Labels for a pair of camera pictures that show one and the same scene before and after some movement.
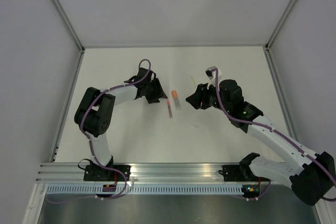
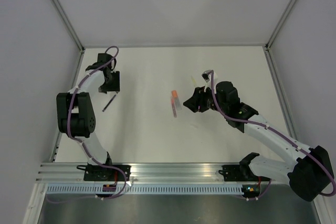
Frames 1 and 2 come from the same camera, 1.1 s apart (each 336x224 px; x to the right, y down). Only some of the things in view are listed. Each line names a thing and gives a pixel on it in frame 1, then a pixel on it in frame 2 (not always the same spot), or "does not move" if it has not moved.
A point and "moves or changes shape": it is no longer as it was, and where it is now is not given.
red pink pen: x=169 y=108 moves or changes shape
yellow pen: x=193 y=80 does not move
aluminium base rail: x=73 y=173 does not move
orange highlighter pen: x=177 y=99 does not move
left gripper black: x=159 y=93 to x=115 y=87
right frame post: x=287 y=10 does not move
